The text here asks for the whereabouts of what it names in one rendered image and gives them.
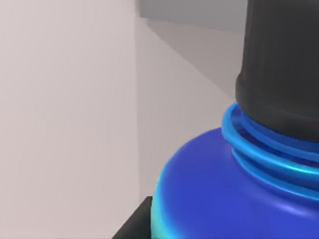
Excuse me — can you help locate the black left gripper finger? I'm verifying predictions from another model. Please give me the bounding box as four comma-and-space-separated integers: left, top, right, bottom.
111, 196, 154, 239

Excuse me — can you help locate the blue bottle with black cap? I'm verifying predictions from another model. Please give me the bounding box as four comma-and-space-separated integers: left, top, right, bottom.
150, 0, 319, 239

